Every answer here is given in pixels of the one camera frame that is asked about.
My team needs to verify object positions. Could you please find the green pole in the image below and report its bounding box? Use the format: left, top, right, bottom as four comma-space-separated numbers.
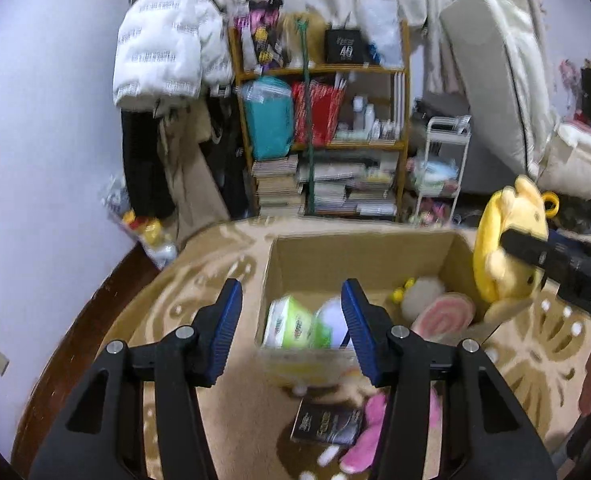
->
295, 17, 319, 216

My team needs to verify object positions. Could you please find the white puffer jacket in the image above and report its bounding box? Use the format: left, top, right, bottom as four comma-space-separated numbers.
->
113, 0, 234, 111

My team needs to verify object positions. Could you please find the teal shopping bag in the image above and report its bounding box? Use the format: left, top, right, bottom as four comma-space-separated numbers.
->
240, 77, 296, 161

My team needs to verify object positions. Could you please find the black hanging garment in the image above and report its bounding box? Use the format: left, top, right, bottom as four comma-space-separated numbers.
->
208, 95, 251, 218

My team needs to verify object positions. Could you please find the white plastic bag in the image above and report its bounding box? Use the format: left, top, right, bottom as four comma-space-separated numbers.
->
360, 0, 403, 68

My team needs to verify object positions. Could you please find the yellow plush on shelf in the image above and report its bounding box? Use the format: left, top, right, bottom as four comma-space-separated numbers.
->
280, 10, 326, 68

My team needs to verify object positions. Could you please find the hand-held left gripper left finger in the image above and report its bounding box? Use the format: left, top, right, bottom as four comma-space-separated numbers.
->
28, 278, 244, 480

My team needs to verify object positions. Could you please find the green white tissue pack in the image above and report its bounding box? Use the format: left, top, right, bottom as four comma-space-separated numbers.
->
263, 296, 331, 350

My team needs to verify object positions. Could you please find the beige coat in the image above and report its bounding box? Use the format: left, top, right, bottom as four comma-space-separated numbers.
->
156, 105, 231, 241

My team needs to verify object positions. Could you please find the clear bag of snacks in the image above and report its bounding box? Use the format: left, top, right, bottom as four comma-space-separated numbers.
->
100, 175, 179, 268

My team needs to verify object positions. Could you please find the pink plush toy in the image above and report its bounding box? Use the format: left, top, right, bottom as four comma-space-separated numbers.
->
338, 385, 443, 476

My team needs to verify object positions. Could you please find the red gift bag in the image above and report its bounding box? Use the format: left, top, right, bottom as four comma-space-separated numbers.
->
292, 80, 346, 146

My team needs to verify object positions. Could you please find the white trolley cart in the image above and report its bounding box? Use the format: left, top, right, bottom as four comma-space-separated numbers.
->
405, 116, 472, 226

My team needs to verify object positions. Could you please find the white fluffy penguin plush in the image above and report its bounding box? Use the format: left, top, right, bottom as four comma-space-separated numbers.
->
393, 275, 446, 321

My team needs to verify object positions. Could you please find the black long coat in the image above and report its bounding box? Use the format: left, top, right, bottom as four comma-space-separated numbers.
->
120, 107, 176, 221

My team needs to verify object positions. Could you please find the wooden bed frame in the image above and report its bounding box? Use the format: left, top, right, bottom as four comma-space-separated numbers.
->
10, 242, 161, 466

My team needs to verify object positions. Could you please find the stack of brown books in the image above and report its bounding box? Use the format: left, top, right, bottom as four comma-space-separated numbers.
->
250, 155, 306, 218

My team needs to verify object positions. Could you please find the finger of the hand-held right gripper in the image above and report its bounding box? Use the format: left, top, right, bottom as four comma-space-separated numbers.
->
500, 229, 583, 273

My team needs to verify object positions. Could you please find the cardboard box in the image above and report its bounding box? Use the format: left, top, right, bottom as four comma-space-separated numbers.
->
256, 230, 496, 386

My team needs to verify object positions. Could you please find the yellow bear plush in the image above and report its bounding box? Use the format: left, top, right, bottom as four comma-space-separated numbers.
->
473, 175, 561, 326

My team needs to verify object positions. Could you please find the grey upright mattress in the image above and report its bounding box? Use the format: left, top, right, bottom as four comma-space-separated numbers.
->
438, 0, 591, 201

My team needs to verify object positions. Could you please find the purple patterned bag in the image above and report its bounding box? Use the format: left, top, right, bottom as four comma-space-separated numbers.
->
233, 0, 284, 73

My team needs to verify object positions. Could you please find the black bag on trolley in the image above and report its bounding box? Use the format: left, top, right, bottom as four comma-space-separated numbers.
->
413, 100, 469, 126

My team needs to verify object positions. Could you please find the wooden shelf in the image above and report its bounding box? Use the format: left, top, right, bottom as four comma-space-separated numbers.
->
228, 20, 411, 223

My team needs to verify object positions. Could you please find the tangle of cables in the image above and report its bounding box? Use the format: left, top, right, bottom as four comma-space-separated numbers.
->
550, 195, 591, 238

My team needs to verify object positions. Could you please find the pink swirl roll plush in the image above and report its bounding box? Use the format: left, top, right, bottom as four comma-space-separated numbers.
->
410, 292, 476, 346

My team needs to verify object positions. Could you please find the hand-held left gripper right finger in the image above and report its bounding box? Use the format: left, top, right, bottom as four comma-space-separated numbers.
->
340, 279, 559, 480

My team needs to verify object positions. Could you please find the group of cosmetic bottles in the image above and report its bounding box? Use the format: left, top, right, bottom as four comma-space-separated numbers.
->
348, 95, 401, 141

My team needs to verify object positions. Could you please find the black card box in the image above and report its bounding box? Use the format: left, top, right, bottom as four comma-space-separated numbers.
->
290, 397, 366, 446

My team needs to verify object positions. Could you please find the pile of magazines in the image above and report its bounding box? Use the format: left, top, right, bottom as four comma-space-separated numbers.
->
298, 152, 399, 218

